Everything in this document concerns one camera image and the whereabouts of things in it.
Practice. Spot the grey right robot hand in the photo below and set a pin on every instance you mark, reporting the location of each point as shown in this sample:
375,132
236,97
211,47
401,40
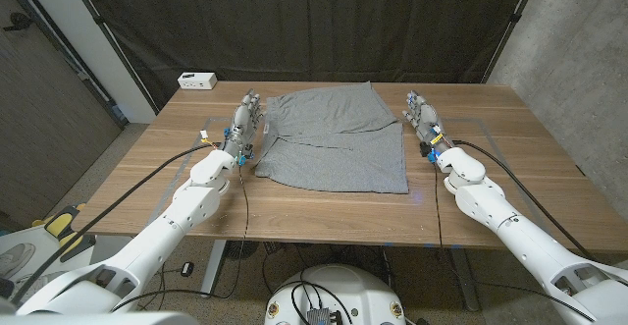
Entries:
426,119

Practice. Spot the grey fabric shorts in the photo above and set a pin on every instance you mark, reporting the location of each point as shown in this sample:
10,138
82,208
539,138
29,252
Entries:
333,158

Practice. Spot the dark metal door rail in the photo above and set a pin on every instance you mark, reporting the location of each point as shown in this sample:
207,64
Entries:
86,77

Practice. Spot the grey electronics box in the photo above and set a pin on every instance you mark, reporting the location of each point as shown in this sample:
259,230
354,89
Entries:
321,316

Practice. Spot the white robot torso dome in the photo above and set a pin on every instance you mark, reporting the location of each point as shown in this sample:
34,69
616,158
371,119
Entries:
353,290

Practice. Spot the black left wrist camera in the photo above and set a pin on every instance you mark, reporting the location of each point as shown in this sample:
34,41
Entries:
247,150

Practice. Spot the black power adapter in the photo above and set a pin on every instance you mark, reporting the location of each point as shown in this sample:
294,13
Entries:
187,269

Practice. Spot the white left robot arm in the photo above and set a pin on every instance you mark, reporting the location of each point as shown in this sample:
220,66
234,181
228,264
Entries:
162,227

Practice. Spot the white power strip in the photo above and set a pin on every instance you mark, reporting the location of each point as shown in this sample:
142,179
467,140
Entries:
196,80

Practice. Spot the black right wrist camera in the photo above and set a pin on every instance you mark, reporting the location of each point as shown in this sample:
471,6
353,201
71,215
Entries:
425,149

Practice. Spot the yellow and black tool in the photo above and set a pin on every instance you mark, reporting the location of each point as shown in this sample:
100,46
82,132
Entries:
59,224

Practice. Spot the black backdrop stand pole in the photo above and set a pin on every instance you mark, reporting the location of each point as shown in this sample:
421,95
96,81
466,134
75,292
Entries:
105,30
512,18

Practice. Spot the grey table leg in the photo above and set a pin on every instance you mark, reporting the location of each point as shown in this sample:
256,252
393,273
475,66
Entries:
466,286

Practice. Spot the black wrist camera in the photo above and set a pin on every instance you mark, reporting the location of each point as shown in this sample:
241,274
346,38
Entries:
247,150
425,149

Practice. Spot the white grey sneaker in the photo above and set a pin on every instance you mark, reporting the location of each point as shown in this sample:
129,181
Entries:
39,281

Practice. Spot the black round fan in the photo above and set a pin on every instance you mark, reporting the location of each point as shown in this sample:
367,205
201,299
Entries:
241,249

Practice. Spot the black backdrop curtain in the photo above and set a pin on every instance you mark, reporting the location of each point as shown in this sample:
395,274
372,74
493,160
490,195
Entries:
304,20

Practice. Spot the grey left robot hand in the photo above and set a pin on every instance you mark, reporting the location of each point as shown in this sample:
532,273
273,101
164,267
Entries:
243,124

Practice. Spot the white table leg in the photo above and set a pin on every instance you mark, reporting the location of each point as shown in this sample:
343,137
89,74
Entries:
213,271

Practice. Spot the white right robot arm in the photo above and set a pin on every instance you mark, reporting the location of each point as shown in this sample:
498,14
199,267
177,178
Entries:
515,232

